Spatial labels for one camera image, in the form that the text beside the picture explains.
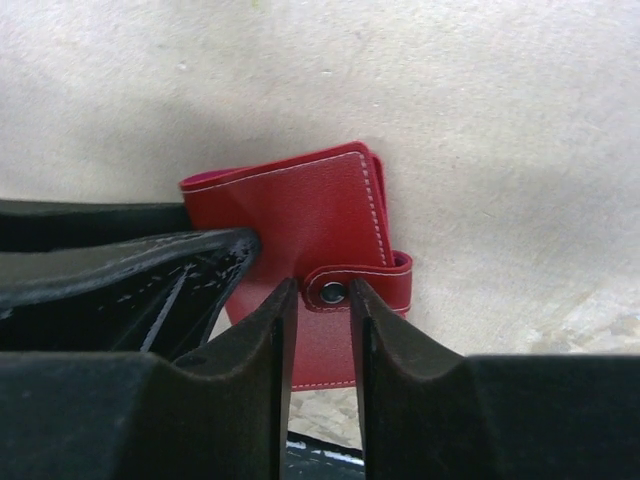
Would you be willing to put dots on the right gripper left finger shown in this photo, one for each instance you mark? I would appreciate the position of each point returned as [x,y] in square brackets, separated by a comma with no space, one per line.
[218,412]

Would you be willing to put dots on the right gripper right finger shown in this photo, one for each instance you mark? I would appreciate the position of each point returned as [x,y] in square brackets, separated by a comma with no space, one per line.
[427,412]

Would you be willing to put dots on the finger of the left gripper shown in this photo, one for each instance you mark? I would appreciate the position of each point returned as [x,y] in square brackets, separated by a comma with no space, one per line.
[161,294]
[34,226]

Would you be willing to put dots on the red leather card holder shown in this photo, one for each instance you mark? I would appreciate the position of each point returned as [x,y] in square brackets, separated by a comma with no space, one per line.
[322,220]

